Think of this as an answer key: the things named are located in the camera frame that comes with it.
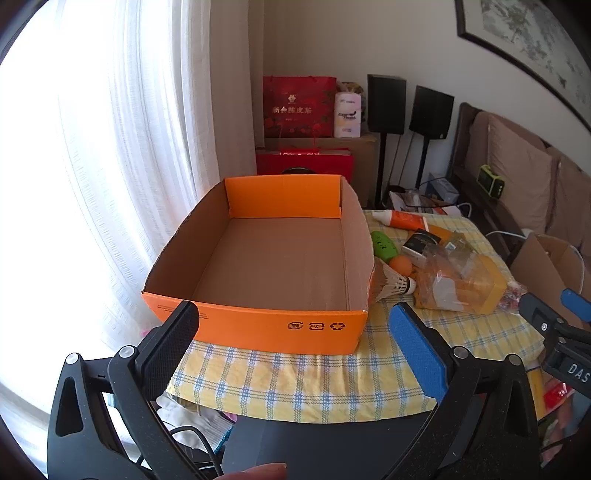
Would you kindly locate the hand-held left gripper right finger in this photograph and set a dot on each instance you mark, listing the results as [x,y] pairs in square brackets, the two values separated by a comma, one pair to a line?
[415,346]

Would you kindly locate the black speaker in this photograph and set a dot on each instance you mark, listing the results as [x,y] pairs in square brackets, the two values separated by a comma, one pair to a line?
[431,113]
[387,104]

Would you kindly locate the clear jar yellow lid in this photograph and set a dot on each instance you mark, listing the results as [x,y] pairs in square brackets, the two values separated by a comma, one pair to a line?
[489,281]

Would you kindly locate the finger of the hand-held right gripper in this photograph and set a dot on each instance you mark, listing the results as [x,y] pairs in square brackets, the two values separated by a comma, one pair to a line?
[538,309]
[575,302]

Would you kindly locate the white cloth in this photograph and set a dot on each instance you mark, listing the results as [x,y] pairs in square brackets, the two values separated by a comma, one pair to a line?
[189,415]

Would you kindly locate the white flat box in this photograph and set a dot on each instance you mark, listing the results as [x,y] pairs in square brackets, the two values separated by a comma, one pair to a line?
[401,198]

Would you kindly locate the red floral gift bag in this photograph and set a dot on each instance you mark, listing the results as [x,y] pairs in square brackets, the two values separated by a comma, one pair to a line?
[300,106]

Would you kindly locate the gold foil packet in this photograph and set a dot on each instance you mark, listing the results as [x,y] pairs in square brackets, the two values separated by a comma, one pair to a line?
[455,242]

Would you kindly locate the orange ping-pong ball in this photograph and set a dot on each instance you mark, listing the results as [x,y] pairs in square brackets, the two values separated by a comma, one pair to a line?
[400,266]

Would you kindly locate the framed ink painting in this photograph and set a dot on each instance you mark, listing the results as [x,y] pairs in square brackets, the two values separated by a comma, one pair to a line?
[521,27]

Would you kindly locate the white blue box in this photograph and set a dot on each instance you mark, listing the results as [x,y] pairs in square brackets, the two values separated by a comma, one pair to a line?
[443,187]

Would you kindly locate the clear bag of rubber bands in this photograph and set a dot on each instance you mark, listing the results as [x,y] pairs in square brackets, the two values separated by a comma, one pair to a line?
[510,295]

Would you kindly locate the white feather shuttlecock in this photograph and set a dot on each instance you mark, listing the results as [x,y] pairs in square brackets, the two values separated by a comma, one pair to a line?
[392,284]

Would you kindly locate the white sheer curtain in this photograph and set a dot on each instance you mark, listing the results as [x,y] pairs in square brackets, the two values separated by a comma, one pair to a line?
[115,138]

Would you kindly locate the black speaker stand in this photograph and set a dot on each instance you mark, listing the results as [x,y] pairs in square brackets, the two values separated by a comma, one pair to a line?
[422,161]
[381,170]

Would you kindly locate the brown sofa cushion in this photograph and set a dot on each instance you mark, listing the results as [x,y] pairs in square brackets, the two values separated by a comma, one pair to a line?
[517,170]
[572,203]

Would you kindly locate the orange cream tube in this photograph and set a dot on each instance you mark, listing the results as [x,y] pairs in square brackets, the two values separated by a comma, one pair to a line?
[406,220]

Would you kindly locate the pink white tissue pack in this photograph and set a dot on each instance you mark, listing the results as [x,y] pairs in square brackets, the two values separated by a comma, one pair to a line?
[347,115]

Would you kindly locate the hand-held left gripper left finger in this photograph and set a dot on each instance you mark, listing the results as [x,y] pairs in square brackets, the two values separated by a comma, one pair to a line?
[171,341]

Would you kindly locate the red collection gift bag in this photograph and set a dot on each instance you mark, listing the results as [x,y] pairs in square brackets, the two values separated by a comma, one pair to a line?
[304,161]

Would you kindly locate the person's left hand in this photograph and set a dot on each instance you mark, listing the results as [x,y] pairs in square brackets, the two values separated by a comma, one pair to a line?
[258,473]

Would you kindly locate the green alarm clock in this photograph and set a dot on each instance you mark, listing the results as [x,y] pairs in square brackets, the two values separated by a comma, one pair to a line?
[491,182]

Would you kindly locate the black tissue pack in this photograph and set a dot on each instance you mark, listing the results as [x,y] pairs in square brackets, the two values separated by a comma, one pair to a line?
[418,242]

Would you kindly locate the orange cardboard box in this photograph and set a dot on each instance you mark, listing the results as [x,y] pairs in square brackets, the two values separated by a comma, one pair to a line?
[277,249]

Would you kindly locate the green oval plastic toy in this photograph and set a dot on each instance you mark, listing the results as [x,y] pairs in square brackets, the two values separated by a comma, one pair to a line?
[384,244]

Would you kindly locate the open brown cardboard box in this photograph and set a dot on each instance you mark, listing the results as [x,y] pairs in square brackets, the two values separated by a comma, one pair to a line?
[535,263]

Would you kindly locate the brown sofa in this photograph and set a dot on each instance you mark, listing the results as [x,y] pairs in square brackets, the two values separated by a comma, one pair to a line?
[471,152]

